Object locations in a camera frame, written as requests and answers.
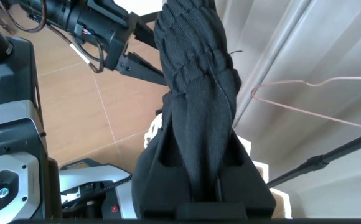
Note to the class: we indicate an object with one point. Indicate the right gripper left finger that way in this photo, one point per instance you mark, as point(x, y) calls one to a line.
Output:
point(165, 186)

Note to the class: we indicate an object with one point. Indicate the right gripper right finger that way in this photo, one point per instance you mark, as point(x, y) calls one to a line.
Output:
point(249, 189)

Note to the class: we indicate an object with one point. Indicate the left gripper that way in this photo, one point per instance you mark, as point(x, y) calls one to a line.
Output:
point(99, 25)

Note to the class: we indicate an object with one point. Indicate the black garment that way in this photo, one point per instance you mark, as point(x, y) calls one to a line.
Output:
point(199, 93)

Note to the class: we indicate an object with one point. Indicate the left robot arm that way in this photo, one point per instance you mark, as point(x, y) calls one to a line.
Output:
point(53, 9)

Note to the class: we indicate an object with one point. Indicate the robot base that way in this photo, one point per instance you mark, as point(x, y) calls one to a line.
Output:
point(9, 124)

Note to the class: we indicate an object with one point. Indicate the black clothes rack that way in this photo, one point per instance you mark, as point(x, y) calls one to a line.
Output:
point(323, 160)

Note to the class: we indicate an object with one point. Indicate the pink clothes hanger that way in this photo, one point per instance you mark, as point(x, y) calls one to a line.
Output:
point(292, 109)

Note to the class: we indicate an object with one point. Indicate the beige curtain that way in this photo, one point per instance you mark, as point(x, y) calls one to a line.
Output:
point(308, 40)

